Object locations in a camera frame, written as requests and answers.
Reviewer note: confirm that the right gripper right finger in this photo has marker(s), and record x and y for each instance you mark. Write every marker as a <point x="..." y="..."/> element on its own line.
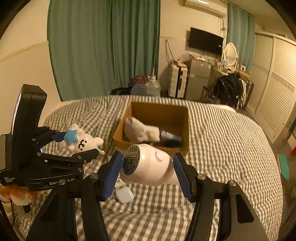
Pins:
<point x="237" y="218"/>

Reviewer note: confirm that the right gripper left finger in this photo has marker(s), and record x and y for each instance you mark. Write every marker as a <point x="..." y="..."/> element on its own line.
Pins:
<point x="56" y="219"/>

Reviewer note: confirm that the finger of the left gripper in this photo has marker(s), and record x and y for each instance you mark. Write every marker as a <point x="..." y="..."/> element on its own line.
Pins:
<point x="59" y="136"/>
<point x="80" y="158"/>

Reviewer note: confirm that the white plush star toy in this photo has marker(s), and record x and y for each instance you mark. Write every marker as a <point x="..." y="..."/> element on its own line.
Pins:
<point x="76" y="140"/>

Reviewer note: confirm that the light blue small case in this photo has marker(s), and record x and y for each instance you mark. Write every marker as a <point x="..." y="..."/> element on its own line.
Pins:
<point x="124" y="195"/>

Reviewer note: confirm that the white mesh bag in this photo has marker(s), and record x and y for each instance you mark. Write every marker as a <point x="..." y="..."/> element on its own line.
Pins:
<point x="138" y="132"/>

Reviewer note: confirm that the white hair dryer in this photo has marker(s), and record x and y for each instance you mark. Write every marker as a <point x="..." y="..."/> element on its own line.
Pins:
<point x="147" y="165"/>

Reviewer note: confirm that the blue tissue pack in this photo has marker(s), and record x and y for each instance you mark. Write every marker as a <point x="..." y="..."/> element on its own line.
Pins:
<point x="169" y="139"/>

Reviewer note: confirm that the green topped stool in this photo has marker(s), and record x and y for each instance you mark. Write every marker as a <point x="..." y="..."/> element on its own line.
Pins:
<point x="284" y="169"/>

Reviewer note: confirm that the grey checkered bed quilt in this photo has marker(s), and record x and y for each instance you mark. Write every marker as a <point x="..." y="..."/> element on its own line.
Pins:
<point x="223" y="144"/>

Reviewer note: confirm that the large green curtain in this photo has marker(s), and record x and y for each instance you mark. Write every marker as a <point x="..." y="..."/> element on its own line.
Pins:
<point x="98" y="46"/>

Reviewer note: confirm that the brown patterned basket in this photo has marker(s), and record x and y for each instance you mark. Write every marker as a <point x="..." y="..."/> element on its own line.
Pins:
<point x="140" y="79"/>

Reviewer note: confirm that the clear water jug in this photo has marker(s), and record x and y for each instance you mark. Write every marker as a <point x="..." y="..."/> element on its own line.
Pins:
<point x="153" y="87"/>

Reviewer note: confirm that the open cardboard box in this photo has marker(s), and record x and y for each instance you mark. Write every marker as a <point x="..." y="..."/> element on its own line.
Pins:
<point x="171" y="118"/>

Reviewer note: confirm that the white louvered wardrobe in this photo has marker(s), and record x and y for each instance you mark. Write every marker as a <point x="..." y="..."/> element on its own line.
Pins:
<point x="273" y="74"/>

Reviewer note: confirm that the white suitcase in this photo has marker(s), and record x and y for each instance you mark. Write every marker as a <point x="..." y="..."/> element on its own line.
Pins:
<point x="177" y="79"/>

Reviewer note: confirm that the black clothes on chair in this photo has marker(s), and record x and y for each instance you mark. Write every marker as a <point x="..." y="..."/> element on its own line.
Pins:
<point x="228" y="89"/>

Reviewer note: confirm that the grey mini fridge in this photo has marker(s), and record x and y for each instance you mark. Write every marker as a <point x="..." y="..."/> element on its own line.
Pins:
<point x="197" y="77"/>

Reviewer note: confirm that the white oval vanity mirror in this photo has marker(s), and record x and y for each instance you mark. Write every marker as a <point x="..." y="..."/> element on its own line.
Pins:
<point x="229" y="57"/>

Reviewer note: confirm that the small green curtain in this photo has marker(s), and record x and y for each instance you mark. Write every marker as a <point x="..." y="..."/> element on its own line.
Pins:
<point x="241" y="32"/>

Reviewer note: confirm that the white air conditioner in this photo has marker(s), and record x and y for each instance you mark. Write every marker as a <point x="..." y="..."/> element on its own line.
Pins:
<point x="207" y="6"/>

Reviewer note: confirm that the black wall television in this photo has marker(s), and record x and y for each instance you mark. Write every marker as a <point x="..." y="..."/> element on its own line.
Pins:
<point x="205" y="41"/>

